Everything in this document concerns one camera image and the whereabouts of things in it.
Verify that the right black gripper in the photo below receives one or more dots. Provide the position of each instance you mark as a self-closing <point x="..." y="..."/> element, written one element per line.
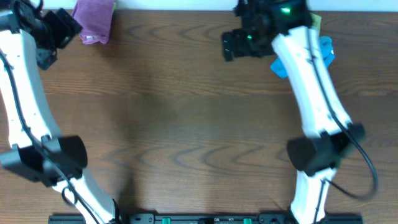
<point x="227" y="45"/>

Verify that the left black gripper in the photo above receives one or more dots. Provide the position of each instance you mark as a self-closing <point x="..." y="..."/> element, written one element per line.
<point x="62" y="26"/>

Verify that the pink microfiber cloth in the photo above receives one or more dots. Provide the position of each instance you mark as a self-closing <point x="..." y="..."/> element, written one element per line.
<point x="94" y="15"/>

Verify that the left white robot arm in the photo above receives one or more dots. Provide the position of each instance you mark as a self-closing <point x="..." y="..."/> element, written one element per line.
<point x="39" y="151"/>

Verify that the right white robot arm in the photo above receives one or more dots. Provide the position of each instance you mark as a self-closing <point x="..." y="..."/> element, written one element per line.
<point x="287" y="29"/>

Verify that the folded purple cloth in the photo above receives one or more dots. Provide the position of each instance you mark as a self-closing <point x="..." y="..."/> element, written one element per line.
<point x="89" y="37"/>

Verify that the crumpled olive green cloth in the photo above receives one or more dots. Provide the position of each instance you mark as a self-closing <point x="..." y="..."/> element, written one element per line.
<point x="316" y="21"/>

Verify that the folded green cloth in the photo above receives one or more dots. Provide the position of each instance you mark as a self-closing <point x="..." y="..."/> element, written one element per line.
<point x="114" y="7"/>

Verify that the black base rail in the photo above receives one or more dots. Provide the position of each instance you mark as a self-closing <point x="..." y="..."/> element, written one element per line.
<point x="262" y="218"/>

